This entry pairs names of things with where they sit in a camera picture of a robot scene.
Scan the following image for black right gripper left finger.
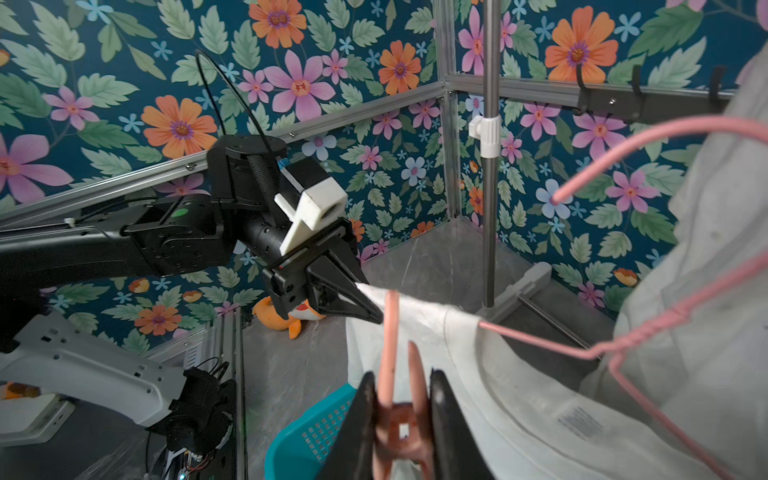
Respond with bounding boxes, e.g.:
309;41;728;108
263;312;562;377
316;372;378;480

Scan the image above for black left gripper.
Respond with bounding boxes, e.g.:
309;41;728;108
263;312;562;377
239;157;385;326

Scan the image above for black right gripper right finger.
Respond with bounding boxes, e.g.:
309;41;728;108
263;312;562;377
429;369;494;480

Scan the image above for small salmon clothespin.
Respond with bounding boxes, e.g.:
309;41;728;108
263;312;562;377
373;290;435;479

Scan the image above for white garment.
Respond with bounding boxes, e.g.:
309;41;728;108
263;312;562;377
344;281;721;480
578;41;768;480

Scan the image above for pink wire hanger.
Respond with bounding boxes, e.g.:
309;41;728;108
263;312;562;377
476;115;768;480

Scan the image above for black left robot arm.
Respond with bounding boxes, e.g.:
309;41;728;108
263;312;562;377
1;134;383;433

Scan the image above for teal laundry basket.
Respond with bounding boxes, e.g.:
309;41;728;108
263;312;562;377
264;384;356;480

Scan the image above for orange shark plush toy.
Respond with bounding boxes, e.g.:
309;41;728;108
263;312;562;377
252;297;325;340

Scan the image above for white steel clothes rack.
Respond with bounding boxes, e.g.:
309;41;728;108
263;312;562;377
457;1;613;347

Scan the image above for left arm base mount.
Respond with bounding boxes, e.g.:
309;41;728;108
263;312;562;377
147;362;236;479

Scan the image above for black wall hook rail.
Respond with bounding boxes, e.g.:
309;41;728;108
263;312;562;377
575;65;735;125

